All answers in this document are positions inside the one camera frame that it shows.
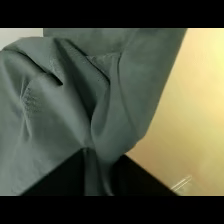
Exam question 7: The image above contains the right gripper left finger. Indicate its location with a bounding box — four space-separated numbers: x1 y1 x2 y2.
20 148 86 197

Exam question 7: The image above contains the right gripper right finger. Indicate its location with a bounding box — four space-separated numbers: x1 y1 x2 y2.
109 153 180 197

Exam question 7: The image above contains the grey green shirt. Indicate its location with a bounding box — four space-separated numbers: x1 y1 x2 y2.
0 28 189 197

